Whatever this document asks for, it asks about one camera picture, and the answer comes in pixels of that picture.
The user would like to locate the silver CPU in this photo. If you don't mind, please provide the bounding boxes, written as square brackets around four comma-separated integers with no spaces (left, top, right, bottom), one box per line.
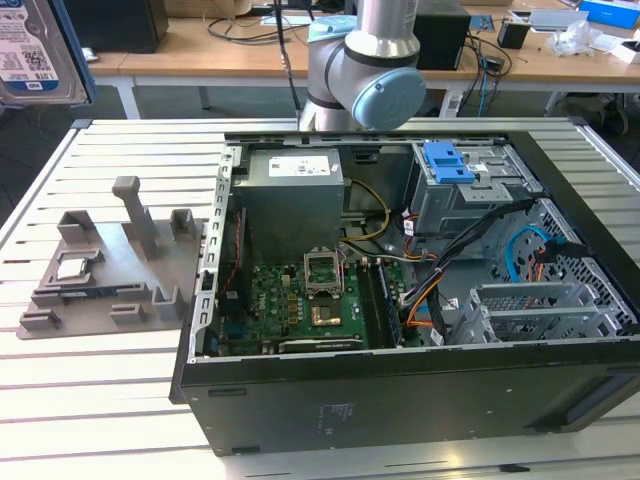
[54,258,94,281]

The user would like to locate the grey power supply unit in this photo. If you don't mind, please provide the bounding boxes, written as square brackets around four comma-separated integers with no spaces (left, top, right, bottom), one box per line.
[232,147,346,251]

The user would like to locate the black sleeved cable bundle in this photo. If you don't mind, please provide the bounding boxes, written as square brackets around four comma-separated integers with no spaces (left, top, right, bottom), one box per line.
[399,199,532,311]

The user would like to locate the large black computer tower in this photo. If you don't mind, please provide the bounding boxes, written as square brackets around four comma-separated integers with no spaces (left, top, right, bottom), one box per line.
[64,0,169,54]

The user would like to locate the grey parts rack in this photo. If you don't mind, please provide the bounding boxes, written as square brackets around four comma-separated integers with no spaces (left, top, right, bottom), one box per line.
[14,175,206,341]

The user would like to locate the wooden desk white frame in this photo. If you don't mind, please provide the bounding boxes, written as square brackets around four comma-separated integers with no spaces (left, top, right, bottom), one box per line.
[87,0,640,121]

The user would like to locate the grey yellow wire bundle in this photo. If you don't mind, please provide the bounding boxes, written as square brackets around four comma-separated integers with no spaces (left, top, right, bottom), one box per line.
[339,242,441,264]

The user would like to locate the blue flat data wire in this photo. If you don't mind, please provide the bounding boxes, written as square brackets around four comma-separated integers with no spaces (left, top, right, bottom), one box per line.
[504,225,551,284]

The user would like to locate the black RAM slot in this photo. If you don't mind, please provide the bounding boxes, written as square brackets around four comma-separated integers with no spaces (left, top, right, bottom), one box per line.
[377,259,404,346]
[357,262,387,350]

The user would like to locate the dark RAM stick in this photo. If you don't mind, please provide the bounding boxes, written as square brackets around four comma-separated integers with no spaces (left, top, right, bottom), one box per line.
[59,287,119,301]

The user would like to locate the silver flat device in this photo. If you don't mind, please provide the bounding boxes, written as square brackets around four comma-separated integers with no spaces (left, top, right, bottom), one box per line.
[529,9,589,31]

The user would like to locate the clear plastic bags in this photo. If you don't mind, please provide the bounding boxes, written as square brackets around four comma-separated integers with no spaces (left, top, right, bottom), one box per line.
[547,19,606,56]

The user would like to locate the orange wires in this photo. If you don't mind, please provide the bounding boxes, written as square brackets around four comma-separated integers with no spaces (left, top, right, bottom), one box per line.
[407,284,441,329]

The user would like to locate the hard disk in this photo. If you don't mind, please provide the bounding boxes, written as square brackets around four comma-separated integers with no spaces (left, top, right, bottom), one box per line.
[0,0,99,107]

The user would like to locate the CPU socket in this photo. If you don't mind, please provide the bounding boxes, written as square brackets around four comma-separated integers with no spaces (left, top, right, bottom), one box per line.
[308,294,346,329]

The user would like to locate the silver disk bay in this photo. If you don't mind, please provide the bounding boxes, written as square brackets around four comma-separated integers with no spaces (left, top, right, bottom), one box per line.
[449,282,626,346]

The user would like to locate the green motherboard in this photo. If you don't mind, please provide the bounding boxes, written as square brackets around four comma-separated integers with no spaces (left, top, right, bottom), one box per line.
[219,259,401,351]

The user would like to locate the metal socket cover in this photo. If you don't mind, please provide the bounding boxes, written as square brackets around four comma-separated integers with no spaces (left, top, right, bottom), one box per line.
[303,247,344,296]

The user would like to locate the blue plastic bracket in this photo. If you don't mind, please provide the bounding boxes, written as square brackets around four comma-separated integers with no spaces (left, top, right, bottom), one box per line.
[422,141,476,185]

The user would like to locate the white power strip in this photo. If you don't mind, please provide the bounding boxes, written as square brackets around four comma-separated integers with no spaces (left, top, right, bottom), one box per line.
[439,92,464,119]

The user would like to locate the multicoloured disk power wire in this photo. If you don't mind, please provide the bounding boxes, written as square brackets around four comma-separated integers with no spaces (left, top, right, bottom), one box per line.
[529,238,569,286]

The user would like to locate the black graphics card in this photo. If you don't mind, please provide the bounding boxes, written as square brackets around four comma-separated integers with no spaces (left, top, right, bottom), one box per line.
[259,335,366,354]

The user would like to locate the blue cardboard box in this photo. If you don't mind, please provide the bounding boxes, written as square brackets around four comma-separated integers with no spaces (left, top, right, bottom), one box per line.
[579,0,640,24]

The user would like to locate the yellow black power wires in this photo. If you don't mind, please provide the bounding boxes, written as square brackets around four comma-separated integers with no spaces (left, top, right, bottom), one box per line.
[344,179,391,246]

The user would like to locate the black desktop box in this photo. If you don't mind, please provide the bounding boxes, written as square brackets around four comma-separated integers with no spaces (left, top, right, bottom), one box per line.
[414,12,474,71]

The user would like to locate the silver metal drive cage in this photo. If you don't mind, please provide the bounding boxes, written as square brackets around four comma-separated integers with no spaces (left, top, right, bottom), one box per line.
[407,142,544,236]

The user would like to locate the small black open container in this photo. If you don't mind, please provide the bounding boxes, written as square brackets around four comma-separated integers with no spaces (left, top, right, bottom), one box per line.
[497,18,531,50]

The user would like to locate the black open PC case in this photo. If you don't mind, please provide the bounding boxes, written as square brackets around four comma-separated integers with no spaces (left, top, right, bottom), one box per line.
[168,117,640,459]

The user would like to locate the white box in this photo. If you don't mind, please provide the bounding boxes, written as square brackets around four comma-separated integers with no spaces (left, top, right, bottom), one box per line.
[589,34,640,64]

